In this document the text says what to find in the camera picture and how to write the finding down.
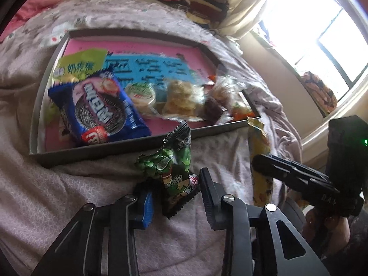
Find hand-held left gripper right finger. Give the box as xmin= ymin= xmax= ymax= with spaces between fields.
xmin=199 ymin=167 xmax=330 ymax=276

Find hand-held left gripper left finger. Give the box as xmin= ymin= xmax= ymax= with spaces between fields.
xmin=32 ymin=182 xmax=155 ymax=276

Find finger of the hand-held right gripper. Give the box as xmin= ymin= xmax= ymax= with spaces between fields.
xmin=252 ymin=158 xmax=340 ymax=205
xmin=255 ymin=153 xmax=341 ymax=193

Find dark green cartoon snack packet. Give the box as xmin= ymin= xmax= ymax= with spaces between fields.
xmin=135 ymin=120 xmax=201 ymax=219

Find yellow snack packet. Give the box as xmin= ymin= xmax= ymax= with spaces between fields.
xmin=247 ymin=117 xmax=274 ymax=208

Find shallow dark cardboard box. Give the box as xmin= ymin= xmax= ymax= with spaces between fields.
xmin=29 ymin=29 xmax=262 ymax=169

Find orange-ended cracker packet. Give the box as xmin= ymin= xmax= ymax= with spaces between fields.
xmin=205 ymin=74 xmax=258 ymax=125

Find clear pale cake packet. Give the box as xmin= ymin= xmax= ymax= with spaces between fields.
xmin=162 ymin=80 xmax=205 ymax=119

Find blue cookie packet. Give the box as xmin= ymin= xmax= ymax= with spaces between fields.
xmin=47 ymin=70 xmax=152 ymax=148

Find round green pastry packet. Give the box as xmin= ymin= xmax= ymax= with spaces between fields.
xmin=124 ymin=81 xmax=158 ymax=117

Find light green snack packet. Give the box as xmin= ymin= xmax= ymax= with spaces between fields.
xmin=55 ymin=48 xmax=109 ymax=83

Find person's right hand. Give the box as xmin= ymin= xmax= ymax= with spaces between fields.
xmin=303 ymin=208 xmax=353 ymax=257

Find orange patterned cloth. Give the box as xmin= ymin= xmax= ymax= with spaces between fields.
xmin=301 ymin=71 xmax=339 ymax=116

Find window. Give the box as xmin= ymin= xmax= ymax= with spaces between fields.
xmin=252 ymin=0 xmax=368 ymax=104

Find colourful small clothes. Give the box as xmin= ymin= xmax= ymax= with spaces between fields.
xmin=257 ymin=20 xmax=274 ymax=47

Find pink book with blue label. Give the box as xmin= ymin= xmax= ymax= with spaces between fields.
xmin=43 ymin=39 xmax=219 ymax=153

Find white crumpled cloth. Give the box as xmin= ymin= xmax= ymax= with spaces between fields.
xmin=206 ymin=25 xmax=242 ymax=53

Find cream curtain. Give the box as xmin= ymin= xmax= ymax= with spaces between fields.
xmin=218 ymin=0 xmax=283 ymax=40

